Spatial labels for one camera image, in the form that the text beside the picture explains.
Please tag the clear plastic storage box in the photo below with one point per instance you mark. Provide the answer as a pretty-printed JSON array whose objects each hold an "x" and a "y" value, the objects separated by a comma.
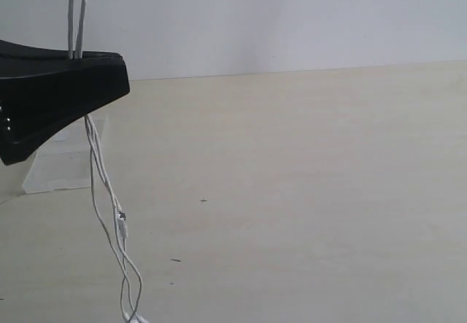
[{"x": 62, "y": 162}]

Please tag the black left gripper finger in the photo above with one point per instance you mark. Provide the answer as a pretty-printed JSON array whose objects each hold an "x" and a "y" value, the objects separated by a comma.
[
  {"x": 39, "y": 98},
  {"x": 19, "y": 51}
]

